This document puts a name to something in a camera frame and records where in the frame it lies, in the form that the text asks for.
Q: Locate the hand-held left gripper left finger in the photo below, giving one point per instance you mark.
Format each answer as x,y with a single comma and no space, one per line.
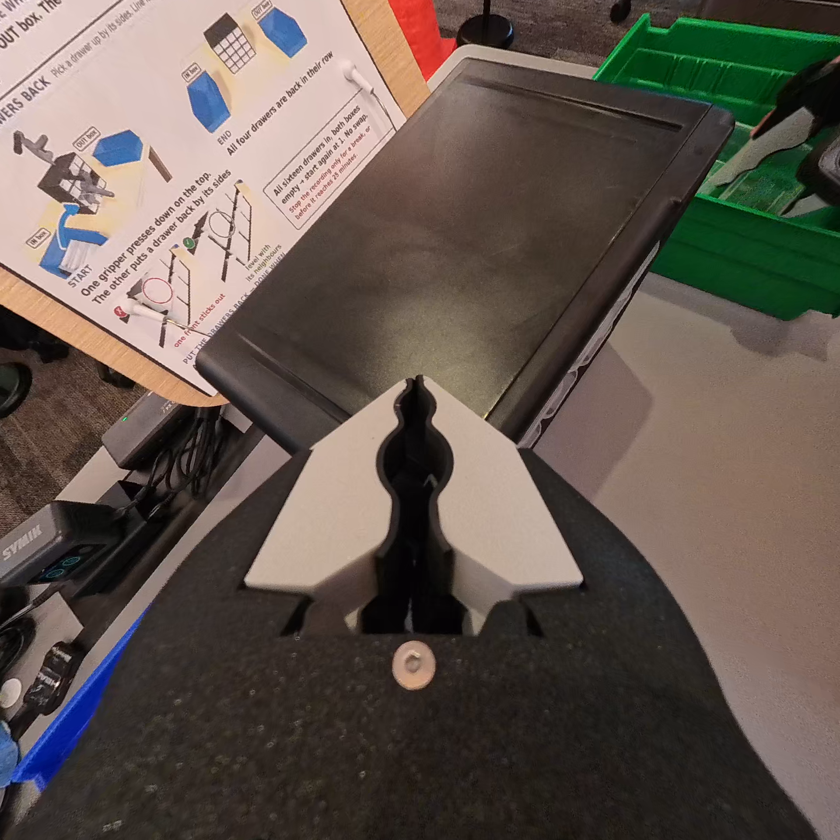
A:
315,525

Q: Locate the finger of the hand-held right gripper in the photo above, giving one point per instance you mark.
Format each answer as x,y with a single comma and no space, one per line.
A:
768,148
804,207

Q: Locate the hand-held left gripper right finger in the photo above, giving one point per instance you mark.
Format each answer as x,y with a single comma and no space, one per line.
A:
518,525

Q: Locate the green storage bin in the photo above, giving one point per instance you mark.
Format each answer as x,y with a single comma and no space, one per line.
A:
741,262

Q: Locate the black drawer cabinet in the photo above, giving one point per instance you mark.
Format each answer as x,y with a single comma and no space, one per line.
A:
492,229

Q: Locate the blue storage bin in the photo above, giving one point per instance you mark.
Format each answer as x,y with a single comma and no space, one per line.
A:
65,722

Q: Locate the black power brick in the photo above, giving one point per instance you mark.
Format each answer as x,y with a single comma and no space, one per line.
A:
144,430

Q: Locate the black power adapter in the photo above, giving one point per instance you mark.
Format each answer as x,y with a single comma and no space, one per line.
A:
39,544

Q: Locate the small black device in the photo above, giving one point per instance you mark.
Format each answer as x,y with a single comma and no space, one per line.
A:
56,679

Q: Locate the black round stand base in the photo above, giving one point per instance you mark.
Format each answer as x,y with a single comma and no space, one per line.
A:
485,29

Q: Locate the orange plastic stand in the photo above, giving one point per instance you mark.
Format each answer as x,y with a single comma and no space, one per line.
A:
420,26

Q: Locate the printed instruction sheet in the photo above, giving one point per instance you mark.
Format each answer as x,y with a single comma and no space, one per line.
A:
164,164

